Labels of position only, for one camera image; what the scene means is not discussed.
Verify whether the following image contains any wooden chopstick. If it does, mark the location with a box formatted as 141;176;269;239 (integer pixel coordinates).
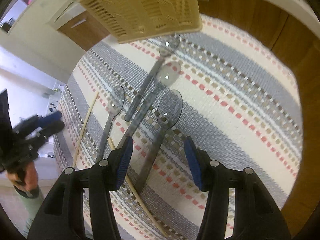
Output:
107;136;169;238
72;92;99;168

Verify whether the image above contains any person's left forearm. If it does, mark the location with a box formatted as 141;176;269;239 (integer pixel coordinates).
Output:
14;186;44;238

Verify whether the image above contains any person's left hand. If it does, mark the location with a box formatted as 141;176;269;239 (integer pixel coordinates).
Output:
6;162;39;192

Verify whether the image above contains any striped woven tablecloth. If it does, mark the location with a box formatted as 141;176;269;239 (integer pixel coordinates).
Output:
54;16;303;239

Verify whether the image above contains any tan plastic utensil basket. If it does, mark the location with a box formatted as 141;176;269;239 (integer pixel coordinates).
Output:
61;0;203;44

